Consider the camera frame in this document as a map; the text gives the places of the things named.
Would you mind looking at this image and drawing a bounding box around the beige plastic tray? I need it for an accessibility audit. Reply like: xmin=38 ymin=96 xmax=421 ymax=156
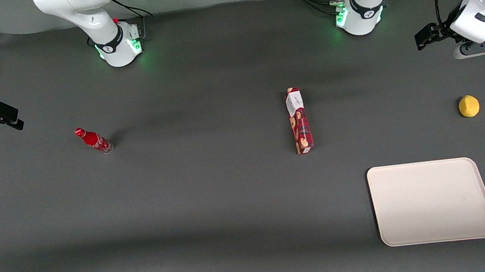
xmin=365 ymin=155 xmax=485 ymax=250

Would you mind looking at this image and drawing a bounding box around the black right base cable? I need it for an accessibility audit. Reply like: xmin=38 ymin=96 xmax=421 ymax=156
xmin=110 ymin=0 xmax=156 ymax=44

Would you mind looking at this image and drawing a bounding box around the yellow lemon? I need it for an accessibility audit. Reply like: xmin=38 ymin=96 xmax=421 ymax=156
xmin=457 ymin=94 xmax=481 ymax=119

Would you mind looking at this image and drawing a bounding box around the red tartan cookie box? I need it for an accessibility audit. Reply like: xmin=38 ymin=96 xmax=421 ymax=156
xmin=284 ymin=85 xmax=316 ymax=156

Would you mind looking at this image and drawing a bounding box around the red cola bottle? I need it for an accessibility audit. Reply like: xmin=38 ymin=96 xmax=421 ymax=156
xmin=74 ymin=124 xmax=115 ymax=158

